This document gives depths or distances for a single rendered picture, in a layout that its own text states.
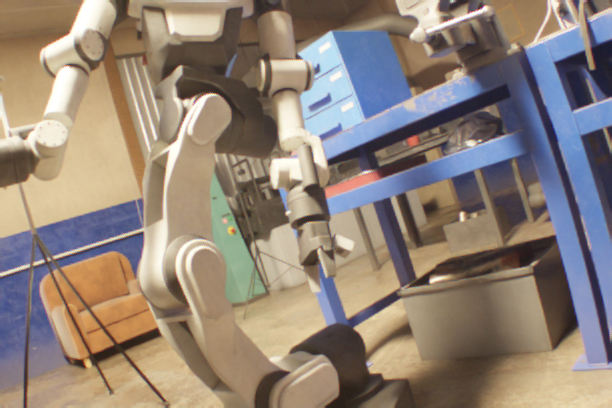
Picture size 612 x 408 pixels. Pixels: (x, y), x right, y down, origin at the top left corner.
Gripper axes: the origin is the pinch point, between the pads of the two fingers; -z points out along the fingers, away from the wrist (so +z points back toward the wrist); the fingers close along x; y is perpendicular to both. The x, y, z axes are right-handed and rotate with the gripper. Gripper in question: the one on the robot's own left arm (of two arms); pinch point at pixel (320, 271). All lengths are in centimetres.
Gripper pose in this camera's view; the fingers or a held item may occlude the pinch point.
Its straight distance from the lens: 107.7
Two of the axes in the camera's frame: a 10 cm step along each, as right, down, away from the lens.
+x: 2.6, -4.3, -8.7
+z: -1.8, -9.0, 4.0
